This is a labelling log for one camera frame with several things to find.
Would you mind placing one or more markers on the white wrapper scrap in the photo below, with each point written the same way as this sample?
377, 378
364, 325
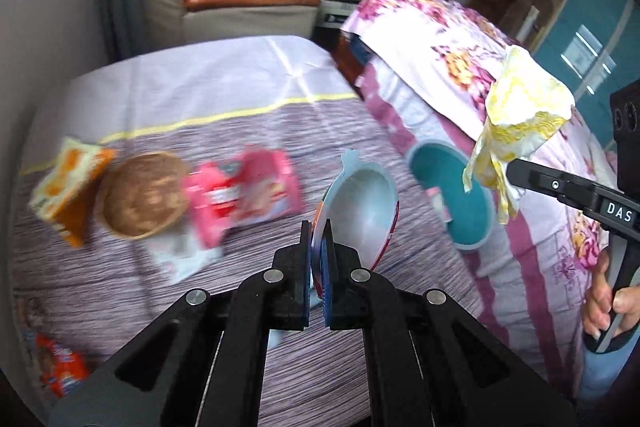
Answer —
180, 257

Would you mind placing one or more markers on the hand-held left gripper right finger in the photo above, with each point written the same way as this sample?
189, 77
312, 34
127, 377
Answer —
328, 277

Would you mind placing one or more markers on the round foil lid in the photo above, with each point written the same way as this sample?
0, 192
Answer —
362, 202

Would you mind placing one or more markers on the person's blue clothing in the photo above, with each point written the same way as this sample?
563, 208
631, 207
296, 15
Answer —
600, 372

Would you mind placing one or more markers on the yellow white wrapper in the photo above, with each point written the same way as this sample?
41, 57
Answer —
520, 107

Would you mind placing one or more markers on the person's right hand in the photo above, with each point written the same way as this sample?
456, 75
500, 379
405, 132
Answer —
595, 297

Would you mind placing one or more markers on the pink bed sheet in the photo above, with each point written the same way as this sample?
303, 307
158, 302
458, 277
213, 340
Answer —
525, 267

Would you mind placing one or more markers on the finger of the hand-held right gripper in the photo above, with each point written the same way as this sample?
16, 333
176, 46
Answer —
550, 184

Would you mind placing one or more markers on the woven brown bowl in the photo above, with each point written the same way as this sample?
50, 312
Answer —
142, 194

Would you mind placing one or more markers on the orange snack bag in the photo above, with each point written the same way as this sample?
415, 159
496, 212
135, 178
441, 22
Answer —
65, 187

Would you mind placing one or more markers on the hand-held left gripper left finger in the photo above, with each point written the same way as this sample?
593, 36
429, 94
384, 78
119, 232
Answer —
306, 302

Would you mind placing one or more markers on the teal door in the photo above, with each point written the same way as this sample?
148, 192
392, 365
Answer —
600, 17

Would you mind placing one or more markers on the red orange snack wrapper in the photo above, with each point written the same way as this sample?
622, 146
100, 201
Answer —
60, 367

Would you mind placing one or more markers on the pink snack wrapper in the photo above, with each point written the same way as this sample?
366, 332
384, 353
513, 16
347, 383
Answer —
235, 197

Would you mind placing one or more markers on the floral pink blanket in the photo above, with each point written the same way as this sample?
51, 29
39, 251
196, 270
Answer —
425, 37

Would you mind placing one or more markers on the teal trash bin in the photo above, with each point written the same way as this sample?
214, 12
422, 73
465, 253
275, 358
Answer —
450, 177

